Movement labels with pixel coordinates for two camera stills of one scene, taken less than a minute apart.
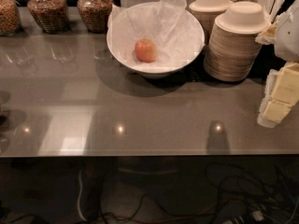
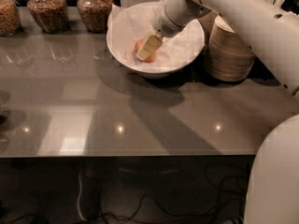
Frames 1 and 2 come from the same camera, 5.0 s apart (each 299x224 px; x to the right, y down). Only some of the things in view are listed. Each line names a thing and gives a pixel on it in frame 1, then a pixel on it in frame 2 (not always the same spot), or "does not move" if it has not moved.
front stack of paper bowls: x=234 y=44 does not move
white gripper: x=289 y=37 -> x=162 y=21
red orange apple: x=145 y=50 does not move
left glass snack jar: x=10 y=22 does not move
